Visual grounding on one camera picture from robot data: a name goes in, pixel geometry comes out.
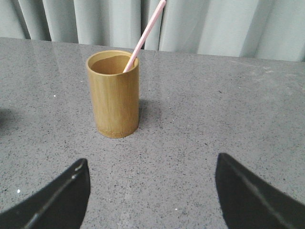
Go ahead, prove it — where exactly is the pink chopstick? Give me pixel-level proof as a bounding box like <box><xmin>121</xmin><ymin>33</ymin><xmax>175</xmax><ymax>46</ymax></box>
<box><xmin>123</xmin><ymin>0</ymin><xmax>166</xmax><ymax>73</ymax></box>

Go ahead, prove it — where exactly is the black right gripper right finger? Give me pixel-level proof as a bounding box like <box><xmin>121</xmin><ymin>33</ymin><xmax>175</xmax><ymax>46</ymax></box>
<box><xmin>215</xmin><ymin>153</ymin><xmax>305</xmax><ymax>229</ymax></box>

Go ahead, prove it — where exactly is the bamboo cylindrical holder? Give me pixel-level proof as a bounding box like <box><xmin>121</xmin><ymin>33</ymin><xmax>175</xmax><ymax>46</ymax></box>
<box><xmin>86</xmin><ymin>50</ymin><xmax>140</xmax><ymax>138</ymax></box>

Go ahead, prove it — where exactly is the grey pleated curtain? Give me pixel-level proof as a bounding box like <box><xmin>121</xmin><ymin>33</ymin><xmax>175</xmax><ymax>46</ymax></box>
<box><xmin>0</xmin><ymin>0</ymin><xmax>305</xmax><ymax>62</ymax></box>

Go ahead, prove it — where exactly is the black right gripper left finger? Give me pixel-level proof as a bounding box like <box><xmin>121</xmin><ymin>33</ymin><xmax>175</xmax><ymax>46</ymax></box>
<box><xmin>0</xmin><ymin>158</ymin><xmax>91</xmax><ymax>229</ymax></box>

